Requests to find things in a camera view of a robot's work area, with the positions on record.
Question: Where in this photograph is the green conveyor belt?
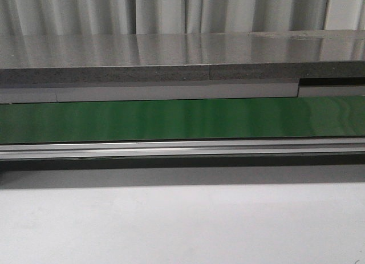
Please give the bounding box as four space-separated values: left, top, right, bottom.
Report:
1 96 364 144

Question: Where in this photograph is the grey stone counter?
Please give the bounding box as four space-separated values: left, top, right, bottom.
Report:
0 30 365 104

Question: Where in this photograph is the white curtain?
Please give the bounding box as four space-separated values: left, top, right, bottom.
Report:
1 0 364 35

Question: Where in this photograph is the aluminium conveyor frame rail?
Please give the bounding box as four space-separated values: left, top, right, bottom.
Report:
1 137 364 161

